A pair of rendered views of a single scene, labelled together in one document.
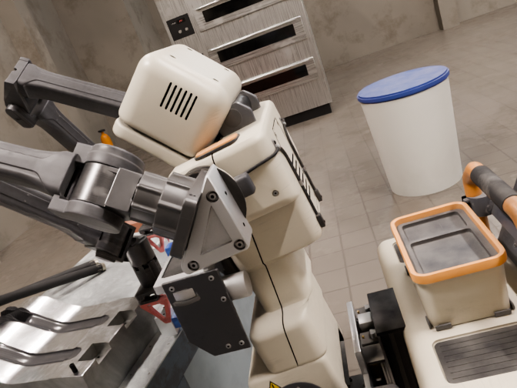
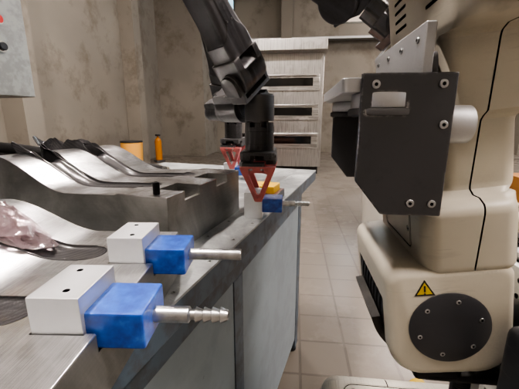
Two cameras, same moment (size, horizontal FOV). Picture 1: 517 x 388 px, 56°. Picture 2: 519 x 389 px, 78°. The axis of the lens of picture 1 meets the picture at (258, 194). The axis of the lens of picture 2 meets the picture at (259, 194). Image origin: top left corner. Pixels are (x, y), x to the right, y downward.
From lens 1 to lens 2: 0.64 m
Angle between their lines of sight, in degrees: 7
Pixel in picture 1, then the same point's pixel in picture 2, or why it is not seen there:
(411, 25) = not seen: hidden behind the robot
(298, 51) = (309, 126)
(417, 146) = not seen: hidden behind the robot
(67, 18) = (162, 58)
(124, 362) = (204, 220)
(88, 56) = (166, 87)
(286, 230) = not seen: outside the picture
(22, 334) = (89, 161)
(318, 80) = (315, 149)
